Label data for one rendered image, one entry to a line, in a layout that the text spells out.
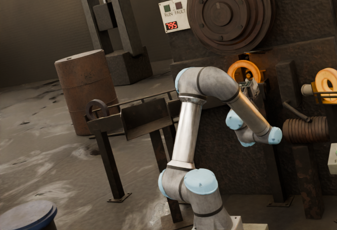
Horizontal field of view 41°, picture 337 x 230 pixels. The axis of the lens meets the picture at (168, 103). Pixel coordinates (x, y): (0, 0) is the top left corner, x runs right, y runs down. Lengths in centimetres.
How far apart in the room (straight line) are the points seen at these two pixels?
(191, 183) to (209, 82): 39
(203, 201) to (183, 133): 29
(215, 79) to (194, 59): 97
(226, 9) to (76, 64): 294
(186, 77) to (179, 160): 33
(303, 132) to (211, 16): 74
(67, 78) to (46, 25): 669
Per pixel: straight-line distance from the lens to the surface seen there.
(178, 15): 269
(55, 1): 1137
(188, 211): 279
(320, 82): 219
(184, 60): 274
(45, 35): 1181
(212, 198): 169
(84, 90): 504
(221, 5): 232
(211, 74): 174
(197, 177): 169
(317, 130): 226
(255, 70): 245
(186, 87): 179
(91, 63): 503
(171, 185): 177
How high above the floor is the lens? 125
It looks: 13 degrees down
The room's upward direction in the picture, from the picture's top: 14 degrees counter-clockwise
